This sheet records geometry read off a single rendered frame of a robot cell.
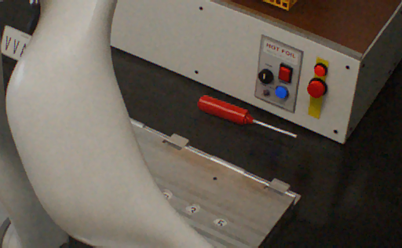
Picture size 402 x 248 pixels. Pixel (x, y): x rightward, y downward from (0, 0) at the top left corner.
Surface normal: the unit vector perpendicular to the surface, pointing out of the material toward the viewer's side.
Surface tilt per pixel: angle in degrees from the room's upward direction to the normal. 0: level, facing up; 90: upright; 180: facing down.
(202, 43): 90
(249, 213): 0
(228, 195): 0
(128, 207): 53
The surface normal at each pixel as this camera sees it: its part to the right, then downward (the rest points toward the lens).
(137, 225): 0.23, 0.26
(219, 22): -0.51, 0.55
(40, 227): 0.61, 0.30
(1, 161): 0.44, -0.30
